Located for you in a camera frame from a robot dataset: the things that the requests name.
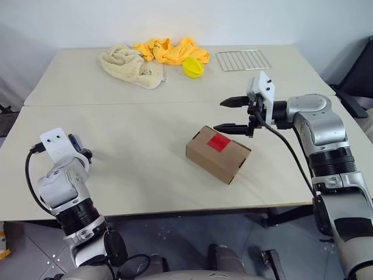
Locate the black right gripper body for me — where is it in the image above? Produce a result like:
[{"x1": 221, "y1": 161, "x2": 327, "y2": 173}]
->
[{"x1": 246, "y1": 93, "x2": 268, "y2": 138}]

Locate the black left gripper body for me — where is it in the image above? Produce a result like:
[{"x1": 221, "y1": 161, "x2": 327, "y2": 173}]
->
[{"x1": 81, "y1": 148, "x2": 94, "y2": 166}]

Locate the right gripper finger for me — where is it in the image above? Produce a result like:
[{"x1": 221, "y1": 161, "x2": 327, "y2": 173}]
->
[
  {"x1": 220, "y1": 96, "x2": 249, "y2": 110},
  {"x1": 213, "y1": 122, "x2": 249, "y2": 136}
]

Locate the brown cardboard box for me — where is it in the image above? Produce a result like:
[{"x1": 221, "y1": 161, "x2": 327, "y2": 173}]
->
[{"x1": 185, "y1": 125, "x2": 252, "y2": 186}]

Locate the red tape patch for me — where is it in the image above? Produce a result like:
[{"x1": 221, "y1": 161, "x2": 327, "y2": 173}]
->
[{"x1": 206, "y1": 133, "x2": 233, "y2": 153}]

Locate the yellow ribbed plastic item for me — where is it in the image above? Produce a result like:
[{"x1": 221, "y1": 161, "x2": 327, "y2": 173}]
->
[{"x1": 182, "y1": 57, "x2": 206, "y2": 79}]

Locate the yellow cloth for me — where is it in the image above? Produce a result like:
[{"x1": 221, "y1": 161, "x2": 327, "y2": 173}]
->
[{"x1": 133, "y1": 37, "x2": 211, "y2": 68}]

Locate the beige towel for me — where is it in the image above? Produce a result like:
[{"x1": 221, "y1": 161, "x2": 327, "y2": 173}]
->
[{"x1": 100, "y1": 43, "x2": 168, "y2": 90}]

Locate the black chair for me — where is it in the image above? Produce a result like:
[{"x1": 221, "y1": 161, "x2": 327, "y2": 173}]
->
[{"x1": 329, "y1": 36, "x2": 373, "y2": 119}]

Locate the dark rounded shape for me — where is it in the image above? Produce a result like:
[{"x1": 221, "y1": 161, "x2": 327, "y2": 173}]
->
[
  {"x1": 145, "y1": 253, "x2": 170, "y2": 272},
  {"x1": 207, "y1": 243, "x2": 249, "y2": 271}
]

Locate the orange plastic object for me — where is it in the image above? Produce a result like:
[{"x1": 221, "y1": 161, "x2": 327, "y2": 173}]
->
[{"x1": 0, "y1": 230, "x2": 11, "y2": 260}]

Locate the black metal bar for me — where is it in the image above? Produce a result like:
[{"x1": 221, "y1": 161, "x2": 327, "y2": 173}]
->
[{"x1": 261, "y1": 249, "x2": 288, "y2": 280}]

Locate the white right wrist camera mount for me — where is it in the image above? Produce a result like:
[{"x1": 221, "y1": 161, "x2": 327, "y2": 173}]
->
[{"x1": 247, "y1": 71, "x2": 276, "y2": 125}]

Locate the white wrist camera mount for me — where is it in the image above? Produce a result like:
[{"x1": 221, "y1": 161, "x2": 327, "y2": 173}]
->
[
  {"x1": 40, "y1": 127, "x2": 90, "y2": 172},
  {"x1": 247, "y1": 71, "x2": 276, "y2": 125}
]

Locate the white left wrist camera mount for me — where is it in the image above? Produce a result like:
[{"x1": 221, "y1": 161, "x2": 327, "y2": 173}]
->
[{"x1": 40, "y1": 127, "x2": 90, "y2": 172}]

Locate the metal wire rack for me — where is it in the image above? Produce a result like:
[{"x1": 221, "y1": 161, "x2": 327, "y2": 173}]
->
[{"x1": 215, "y1": 48, "x2": 272, "y2": 72}]

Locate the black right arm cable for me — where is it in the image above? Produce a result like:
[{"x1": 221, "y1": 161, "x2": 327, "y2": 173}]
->
[{"x1": 256, "y1": 112, "x2": 320, "y2": 202}]

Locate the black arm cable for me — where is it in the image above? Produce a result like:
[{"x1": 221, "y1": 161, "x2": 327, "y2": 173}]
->
[
  {"x1": 256, "y1": 112, "x2": 320, "y2": 202},
  {"x1": 25, "y1": 142, "x2": 152, "y2": 280}
]

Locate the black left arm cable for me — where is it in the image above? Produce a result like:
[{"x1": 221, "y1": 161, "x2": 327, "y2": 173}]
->
[{"x1": 25, "y1": 142, "x2": 152, "y2": 280}]

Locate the black table frame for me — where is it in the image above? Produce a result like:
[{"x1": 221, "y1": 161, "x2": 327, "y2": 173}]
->
[{"x1": 261, "y1": 201, "x2": 316, "y2": 229}]

